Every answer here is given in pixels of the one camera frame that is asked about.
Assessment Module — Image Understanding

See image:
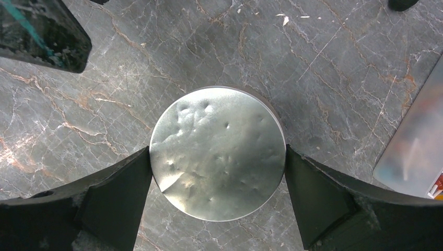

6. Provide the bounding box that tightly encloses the round metal lid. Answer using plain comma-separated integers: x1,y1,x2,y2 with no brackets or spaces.
149,86,287,222

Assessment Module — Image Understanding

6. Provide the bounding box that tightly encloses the clear compartment candy tray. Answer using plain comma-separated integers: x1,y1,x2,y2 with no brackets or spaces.
373,59,442,199

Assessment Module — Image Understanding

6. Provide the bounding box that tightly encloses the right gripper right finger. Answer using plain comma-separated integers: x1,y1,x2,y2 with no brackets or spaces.
285,147,442,250

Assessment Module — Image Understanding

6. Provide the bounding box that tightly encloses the light blue tripod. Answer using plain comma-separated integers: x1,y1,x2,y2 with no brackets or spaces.
388,0,418,12

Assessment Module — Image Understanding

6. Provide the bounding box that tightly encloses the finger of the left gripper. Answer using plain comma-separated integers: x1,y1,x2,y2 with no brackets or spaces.
1,0,92,73

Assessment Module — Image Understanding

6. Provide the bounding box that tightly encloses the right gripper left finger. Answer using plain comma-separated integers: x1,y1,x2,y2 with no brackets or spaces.
1,147,153,250

